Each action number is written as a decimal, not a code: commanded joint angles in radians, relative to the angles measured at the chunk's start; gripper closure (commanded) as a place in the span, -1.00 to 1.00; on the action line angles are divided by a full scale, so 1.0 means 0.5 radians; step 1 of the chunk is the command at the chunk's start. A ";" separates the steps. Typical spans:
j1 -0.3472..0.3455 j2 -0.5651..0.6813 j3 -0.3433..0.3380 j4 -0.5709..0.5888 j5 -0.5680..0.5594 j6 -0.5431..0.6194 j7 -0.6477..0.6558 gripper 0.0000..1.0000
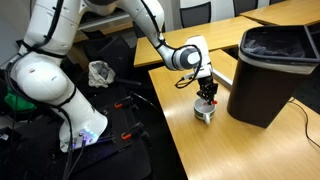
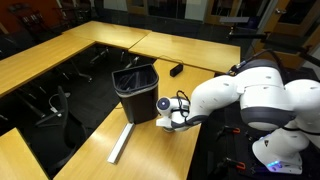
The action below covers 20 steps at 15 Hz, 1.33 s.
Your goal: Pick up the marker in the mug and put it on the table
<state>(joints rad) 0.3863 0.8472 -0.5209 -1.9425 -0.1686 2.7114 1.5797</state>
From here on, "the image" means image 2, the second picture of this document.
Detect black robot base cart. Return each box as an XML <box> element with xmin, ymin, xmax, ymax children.
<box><xmin>187</xmin><ymin>66</ymin><xmax>320</xmax><ymax>180</ymax></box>

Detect white bin liner bag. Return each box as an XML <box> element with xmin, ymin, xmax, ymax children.
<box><xmin>113</xmin><ymin>71</ymin><xmax>160</xmax><ymax>99</ymax></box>

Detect black trash bin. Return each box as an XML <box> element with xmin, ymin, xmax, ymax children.
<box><xmin>111</xmin><ymin>63</ymin><xmax>160</xmax><ymax>126</ymax></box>

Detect small black box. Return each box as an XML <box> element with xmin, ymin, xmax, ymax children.
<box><xmin>169</xmin><ymin>63</ymin><xmax>185</xmax><ymax>78</ymax></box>

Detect wooden conference table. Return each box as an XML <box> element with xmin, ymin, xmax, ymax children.
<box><xmin>62</xmin><ymin>20</ymin><xmax>152</xmax><ymax>50</ymax></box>
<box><xmin>0</xmin><ymin>33</ymin><xmax>97</xmax><ymax>98</ymax></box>
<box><xmin>0</xmin><ymin>127</ymin><xmax>50</xmax><ymax>180</ymax></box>
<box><xmin>127</xmin><ymin>31</ymin><xmax>242</xmax><ymax>75</ymax></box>

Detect grey metal bar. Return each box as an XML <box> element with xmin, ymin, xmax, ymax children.
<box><xmin>106</xmin><ymin>122</ymin><xmax>136</xmax><ymax>165</ymax></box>

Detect black office chair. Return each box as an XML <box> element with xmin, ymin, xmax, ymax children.
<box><xmin>31</xmin><ymin>85</ymin><xmax>89</xmax><ymax>176</ymax></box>

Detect red stacked chairs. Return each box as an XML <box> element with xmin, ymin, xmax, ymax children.
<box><xmin>7</xmin><ymin>2</ymin><xmax>46</xmax><ymax>35</ymax></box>

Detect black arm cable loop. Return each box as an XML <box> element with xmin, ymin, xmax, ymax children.
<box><xmin>175</xmin><ymin>89</ymin><xmax>192</xmax><ymax>118</ymax></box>

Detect thin black table cable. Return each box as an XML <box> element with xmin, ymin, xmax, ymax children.
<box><xmin>159</xmin><ymin>54</ymin><xmax>185</xmax><ymax>67</ymax></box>

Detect orange-handled black clamp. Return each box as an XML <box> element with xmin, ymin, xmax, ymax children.
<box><xmin>217</xmin><ymin>157</ymin><xmax>247</xmax><ymax>171</ymax></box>
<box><xmin>215</xmin><ymin>124</ymin><xmax>242</xmax><ymax>136</ymax></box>

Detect black camera stand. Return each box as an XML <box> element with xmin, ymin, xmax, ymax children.
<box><xmin>219</xmin><ymin>15</ymin><xmax>320</xmax><ymax>68</ymax></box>

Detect white floor cable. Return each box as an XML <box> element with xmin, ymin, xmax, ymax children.
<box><xmin>47</xmin><ymin>92</ymin><xmax>72</xmax><ymax>115</ymax></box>

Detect wooden door with handle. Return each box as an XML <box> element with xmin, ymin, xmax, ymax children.
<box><xmin>254</xmin><ymin>0</ymin><xmax>320</xmax><ymax>70</ymax></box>

